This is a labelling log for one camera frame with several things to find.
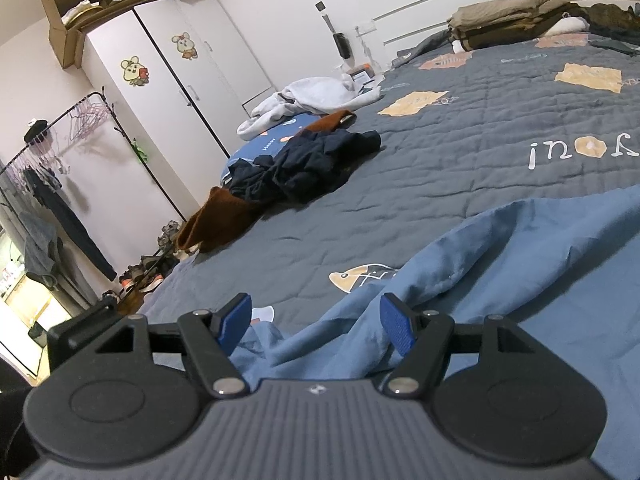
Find small white box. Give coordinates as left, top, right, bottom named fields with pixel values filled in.
left=349, top=64, right=377, bottom=86

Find brown fleece garment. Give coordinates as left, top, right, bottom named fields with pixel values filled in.
left=176, top=110, right=358, bottom=254

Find white pillow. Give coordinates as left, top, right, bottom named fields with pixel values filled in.
left=542, top=16, right=590, bottom=37

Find navy clothes heap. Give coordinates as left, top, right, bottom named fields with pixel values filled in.
left=229, top=129, right=382, bottom=206

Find dark grey cloth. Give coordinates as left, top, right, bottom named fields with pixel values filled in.
left=595, top=32, right=640, bottom=56

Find mouse sticker red item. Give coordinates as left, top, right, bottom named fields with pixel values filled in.
left=120, top=56, right=150, bottom=86

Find black hat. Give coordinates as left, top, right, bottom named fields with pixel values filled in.
left=22, top=119, right=50, bottom=145

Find folded khaki brown bedding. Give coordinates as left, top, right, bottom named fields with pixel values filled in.
left=446, top=0, right=593, bottom=52

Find olive mottled cloth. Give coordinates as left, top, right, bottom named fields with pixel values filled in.
left=587, top=2, right=640, bottom=36

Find blue garment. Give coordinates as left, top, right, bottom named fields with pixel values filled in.
left=227, top=185, right=640, bottom=476

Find grey printed bed quilt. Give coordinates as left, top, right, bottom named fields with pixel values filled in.
left=142, top=27, right=640, bottom=331

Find blue quilted pillow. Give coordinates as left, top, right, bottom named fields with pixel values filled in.
left=220, top=112, right=331, bottom=186

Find white headboard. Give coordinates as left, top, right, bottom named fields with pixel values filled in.
left=356, top=0, right=640, bottom=56

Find white wardrobe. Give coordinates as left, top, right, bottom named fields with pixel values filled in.
left=80, top=0, right=278, bottom=223

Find hanging dark trousers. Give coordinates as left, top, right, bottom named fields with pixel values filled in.
left=22, top=167, right=118, bottom=283

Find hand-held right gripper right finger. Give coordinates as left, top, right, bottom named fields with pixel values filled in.
left=379, top=294, right=538, bottom=400

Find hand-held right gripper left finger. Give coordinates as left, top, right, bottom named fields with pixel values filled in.
left=95, top=292, right=251, bottom=401

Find row of shoes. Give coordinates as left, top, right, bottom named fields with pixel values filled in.
left=102, top=220, right=183, bottom=301

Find black clothes rack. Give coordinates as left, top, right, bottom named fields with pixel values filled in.
left=0, top=86, right=188, bottom=311

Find grey hanging garment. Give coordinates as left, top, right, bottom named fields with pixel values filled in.
left=20, top=220, right=66, bottom=291

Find large open cardboard box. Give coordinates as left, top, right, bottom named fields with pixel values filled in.
left=39, top=0, right=157, bottom=69

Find bunch of pink hangers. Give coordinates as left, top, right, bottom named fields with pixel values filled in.
left=67, top=97, right=113, bottom=141

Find black hairbrush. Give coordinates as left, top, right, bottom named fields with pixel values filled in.
left=324, top=14, right=353, bottom=60

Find white hoodie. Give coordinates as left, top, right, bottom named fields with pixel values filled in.
left=236, top=74, right=383, bottom=141

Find mouse sticker pink bow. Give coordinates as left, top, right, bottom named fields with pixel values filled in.
left=171, top=32, right=198, bottom=60

